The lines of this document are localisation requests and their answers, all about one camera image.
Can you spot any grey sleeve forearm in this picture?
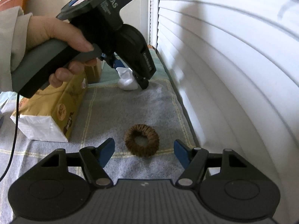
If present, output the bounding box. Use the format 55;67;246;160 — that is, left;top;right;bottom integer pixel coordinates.
0;6;32;91

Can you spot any person left hand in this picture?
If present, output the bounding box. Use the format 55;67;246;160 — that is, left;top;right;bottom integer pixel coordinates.
25;15;98;89

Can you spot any brown cardboard box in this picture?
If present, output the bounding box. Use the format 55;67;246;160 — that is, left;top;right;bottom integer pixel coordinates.
85;58;102;84

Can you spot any grey blue checked blanket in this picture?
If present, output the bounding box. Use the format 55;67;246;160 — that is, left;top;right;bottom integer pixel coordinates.
1;50;195;223

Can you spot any brown hair scrunchie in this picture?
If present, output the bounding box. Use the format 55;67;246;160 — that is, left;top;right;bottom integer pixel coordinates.
124;124;160;158

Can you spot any gold tissue pack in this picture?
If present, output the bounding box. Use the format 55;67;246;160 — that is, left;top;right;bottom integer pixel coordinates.
18;72;88;143

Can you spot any white louvered door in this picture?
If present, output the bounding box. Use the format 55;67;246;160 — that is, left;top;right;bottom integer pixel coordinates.
150;0;298;223

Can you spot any black cable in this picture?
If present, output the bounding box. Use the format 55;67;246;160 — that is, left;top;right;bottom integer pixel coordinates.
0;93;19;183

